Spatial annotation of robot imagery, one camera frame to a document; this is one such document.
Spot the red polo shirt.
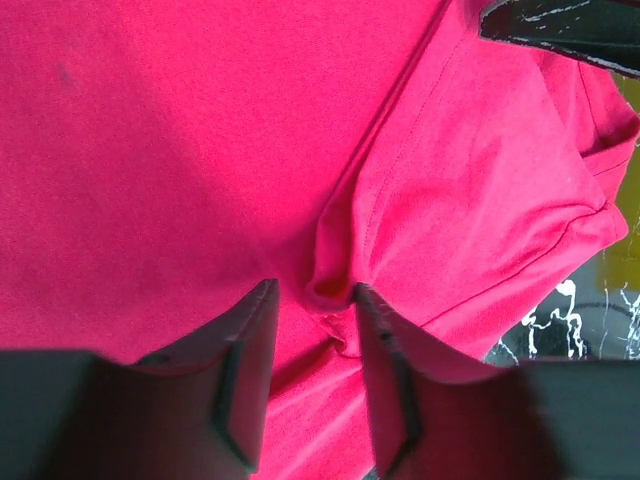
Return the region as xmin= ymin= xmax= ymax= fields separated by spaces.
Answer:
xmin=1 ymin=1 xmax=639 ymax=479

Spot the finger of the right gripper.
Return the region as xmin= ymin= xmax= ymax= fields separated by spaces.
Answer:
xmin=479 ymin=0 xmax=639 ymax=78

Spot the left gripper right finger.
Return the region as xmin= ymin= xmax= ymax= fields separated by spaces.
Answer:
xmin=354 ymin=284 xmax=639 ymax=479

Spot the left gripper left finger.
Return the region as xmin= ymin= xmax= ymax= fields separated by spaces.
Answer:
xmin=1 ymin=279 xmax=279 ymax=479

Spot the yellow plastic bin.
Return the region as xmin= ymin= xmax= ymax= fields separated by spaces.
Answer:
xmin=594 ymin=64 xmax=640 ymax=311

